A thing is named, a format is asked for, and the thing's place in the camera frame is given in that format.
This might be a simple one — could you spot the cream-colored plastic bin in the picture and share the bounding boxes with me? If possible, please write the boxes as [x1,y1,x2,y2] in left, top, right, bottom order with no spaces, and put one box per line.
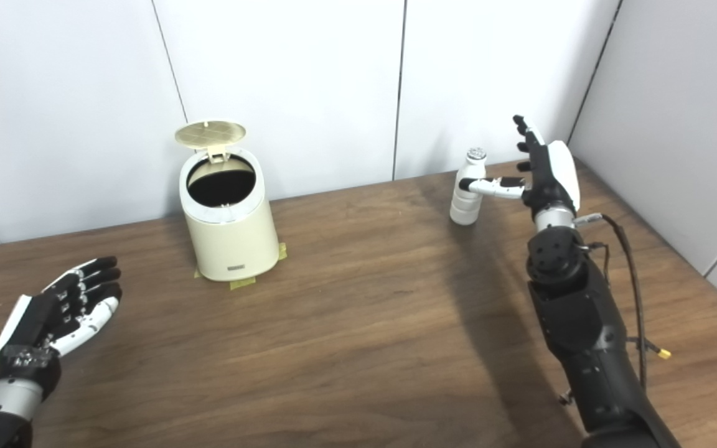
[175,120,280,282]

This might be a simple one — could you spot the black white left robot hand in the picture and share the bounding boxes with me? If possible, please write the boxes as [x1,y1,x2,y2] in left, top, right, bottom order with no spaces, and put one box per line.
[0,256,123,399]

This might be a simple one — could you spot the round cream bin lid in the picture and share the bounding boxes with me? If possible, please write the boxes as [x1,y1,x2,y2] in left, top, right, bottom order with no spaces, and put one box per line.
[175,120,248,164]

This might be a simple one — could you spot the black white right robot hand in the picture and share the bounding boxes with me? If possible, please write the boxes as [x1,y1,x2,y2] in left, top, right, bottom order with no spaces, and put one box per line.
[458,114,581,218]

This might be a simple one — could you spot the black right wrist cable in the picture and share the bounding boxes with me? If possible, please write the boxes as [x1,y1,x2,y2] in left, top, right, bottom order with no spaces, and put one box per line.
[573,213,649,393]

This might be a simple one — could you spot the small white plastic bottle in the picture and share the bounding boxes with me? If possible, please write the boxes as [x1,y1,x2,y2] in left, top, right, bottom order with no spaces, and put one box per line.
[449,147,488,226]

